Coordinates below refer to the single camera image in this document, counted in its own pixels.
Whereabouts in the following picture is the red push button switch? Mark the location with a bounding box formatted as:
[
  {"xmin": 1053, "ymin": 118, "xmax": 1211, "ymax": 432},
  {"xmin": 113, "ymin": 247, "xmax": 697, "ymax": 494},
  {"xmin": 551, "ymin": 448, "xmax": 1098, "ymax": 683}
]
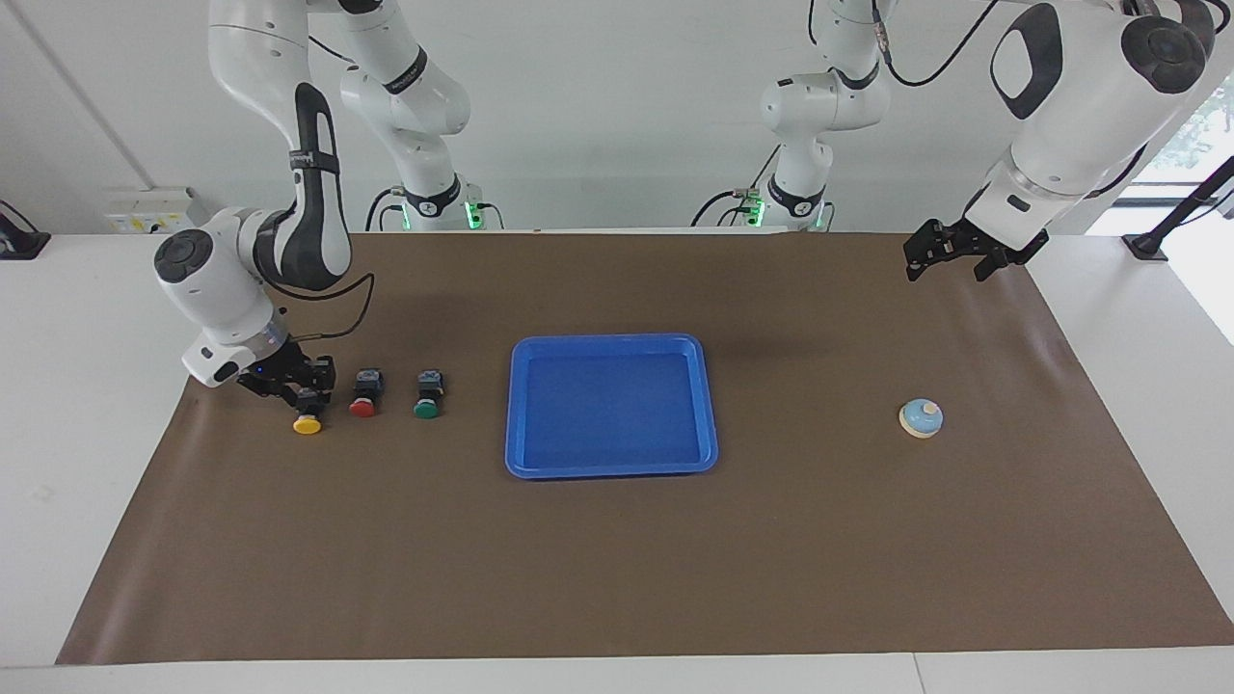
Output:
[{"xmin": 349, "ymin": 367, "xmax": 385, "ymax": 418}]

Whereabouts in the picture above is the light blue call bell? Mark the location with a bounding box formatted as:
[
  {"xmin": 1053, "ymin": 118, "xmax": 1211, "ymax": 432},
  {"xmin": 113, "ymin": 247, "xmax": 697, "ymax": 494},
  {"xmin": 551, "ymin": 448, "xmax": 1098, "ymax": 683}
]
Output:
[{"xmin": 899, "ymin": 398, "xmax": 945, "ymax": 440}]

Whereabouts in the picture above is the blue plastic tray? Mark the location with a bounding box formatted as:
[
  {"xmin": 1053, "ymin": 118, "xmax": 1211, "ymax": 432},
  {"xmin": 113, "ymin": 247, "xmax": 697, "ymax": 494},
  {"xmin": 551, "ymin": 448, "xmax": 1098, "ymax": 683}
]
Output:
[{"xmin": 505, "ymin": 334, "xmax": 720, "ymax": 480}]

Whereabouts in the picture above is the brown table mat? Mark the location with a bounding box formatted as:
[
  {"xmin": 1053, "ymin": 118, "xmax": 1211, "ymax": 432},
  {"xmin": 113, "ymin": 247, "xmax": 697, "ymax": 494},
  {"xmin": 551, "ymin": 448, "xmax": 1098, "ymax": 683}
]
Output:
[{"xmin": 56, "ymin": 231, "xmax": 1234, "ymax": 666}]

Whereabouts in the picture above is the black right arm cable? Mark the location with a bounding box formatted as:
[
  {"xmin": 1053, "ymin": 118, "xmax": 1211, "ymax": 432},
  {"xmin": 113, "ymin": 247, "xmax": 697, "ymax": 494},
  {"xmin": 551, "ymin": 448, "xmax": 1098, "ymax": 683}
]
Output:
[{"xmin": 258, "ymin": 273, "xmax": 375, "ymax": 340}]

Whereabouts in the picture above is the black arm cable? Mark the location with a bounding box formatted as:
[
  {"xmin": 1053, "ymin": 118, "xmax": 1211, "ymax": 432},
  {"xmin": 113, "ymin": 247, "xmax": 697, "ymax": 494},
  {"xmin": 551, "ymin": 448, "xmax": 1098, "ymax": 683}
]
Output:
[
  {"xmin": 871, "ymin": 0, "xmax": 996, "ymax": 88},
  {"xmin": 258, "ymin": 273, "xmax": 375, "ymax": 340}
]

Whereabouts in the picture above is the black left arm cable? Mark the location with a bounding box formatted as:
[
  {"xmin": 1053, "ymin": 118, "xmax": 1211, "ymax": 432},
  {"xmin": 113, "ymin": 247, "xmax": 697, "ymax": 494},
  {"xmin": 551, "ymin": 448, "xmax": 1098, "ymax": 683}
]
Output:
[{"xmin": 871, "ymin": 0, "xmax": 996, "ymax": 88}]

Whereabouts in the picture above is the black right base cable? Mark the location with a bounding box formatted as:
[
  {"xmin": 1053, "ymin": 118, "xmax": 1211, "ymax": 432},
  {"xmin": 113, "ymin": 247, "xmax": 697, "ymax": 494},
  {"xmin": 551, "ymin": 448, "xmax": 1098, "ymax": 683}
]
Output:
[{"xmin": 364, "ymin": 186, "xmax": 406, "ymax": 232}]

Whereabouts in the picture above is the black base cable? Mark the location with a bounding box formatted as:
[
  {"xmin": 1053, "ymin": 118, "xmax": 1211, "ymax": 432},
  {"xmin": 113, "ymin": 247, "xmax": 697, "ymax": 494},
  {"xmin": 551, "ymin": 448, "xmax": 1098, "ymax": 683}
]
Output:
[
  {"xmin": 364, "ymin": 186, "xmax": 406, "ymax": 232},
  {"xmin": 690, "ymin": 145, "xmax": 782, "ymax": 228}
]

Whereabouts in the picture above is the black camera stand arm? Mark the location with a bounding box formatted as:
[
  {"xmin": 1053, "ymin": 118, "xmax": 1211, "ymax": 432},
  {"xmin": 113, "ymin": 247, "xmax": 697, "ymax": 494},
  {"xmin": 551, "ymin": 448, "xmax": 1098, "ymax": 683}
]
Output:
[{"xmin": 1121, "ymin": 154, "xmax": 1234, "ymax": 263}]

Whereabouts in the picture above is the white wall socket box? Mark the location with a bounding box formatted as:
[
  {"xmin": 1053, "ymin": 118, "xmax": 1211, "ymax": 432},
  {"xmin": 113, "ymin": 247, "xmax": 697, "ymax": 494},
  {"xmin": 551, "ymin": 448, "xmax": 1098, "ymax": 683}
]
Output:
[{"xmin": 104, "ymin": 188, "xmax": 209, "ymax": 235}]

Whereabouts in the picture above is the black left base cable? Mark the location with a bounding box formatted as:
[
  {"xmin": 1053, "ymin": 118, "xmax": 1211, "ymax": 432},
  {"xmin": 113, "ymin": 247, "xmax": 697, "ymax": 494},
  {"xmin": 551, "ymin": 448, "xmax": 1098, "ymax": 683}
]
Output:
[{"xmin": 690, "ymin": 145, "xmax": 782, "ymax": 228}]

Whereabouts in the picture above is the small black table mount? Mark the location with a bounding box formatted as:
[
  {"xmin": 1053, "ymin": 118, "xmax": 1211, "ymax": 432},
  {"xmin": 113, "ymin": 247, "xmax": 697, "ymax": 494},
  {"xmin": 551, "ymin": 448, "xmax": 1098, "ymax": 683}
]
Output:
[{"xmin": 0, "ymin": 200, "xmax": 51, "ymax": 261}]

